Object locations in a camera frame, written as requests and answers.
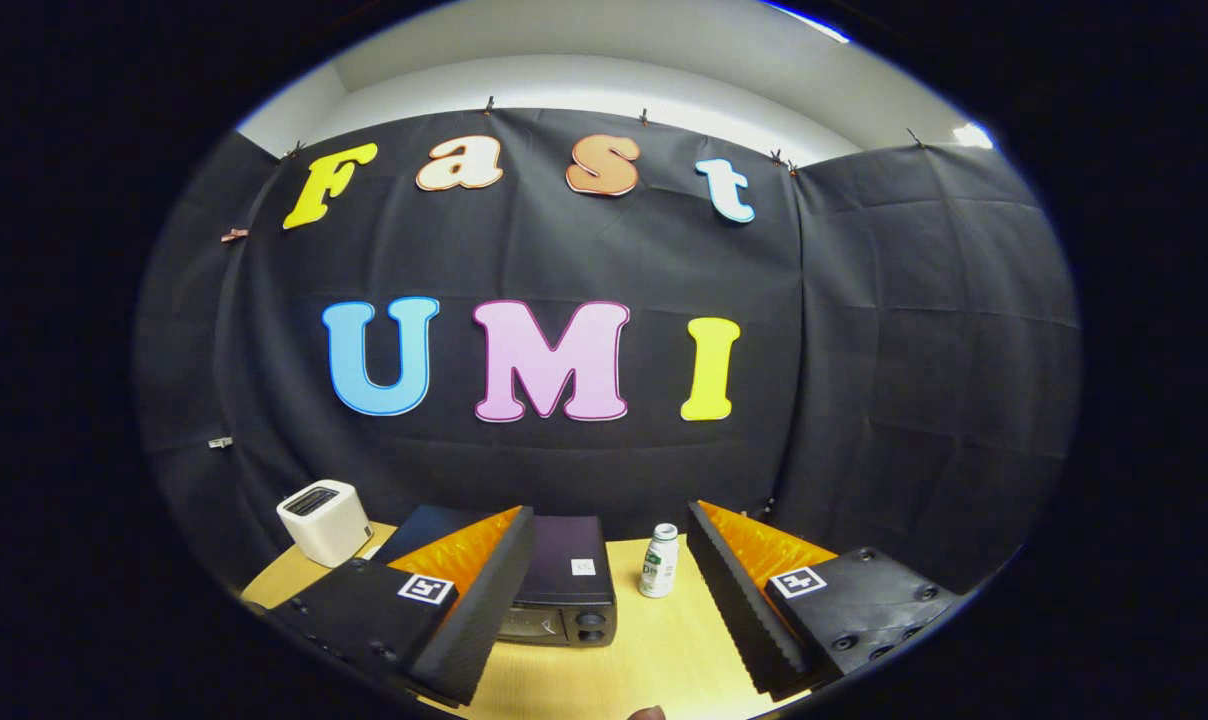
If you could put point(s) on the red cloth clip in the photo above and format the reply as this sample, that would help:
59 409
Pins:
234 235

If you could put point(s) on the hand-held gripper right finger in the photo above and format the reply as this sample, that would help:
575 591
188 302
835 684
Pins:
729 590

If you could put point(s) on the white bread toaster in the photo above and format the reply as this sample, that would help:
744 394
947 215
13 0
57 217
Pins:
324 525

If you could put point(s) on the white green-label bottle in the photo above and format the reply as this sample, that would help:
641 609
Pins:
659 570

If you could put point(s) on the small ceiling light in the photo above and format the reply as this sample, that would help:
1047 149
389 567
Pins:
972 136

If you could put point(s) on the long ceiling light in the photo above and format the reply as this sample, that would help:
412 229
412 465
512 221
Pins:
809 20

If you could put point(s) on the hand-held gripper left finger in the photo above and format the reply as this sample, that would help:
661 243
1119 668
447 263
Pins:
489 590

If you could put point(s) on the black toaster oven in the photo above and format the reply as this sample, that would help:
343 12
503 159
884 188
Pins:
564 570

